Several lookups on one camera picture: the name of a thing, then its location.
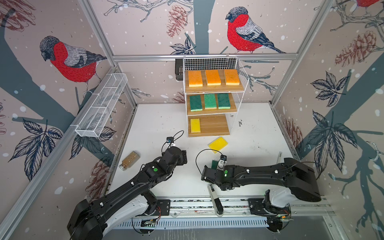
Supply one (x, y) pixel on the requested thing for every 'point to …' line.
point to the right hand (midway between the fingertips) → (211, 181)
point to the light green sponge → (210, 101)
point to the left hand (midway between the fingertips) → (180, 152)
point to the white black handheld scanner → (216, 202)
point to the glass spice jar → (129, 161)
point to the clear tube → (279, 158)
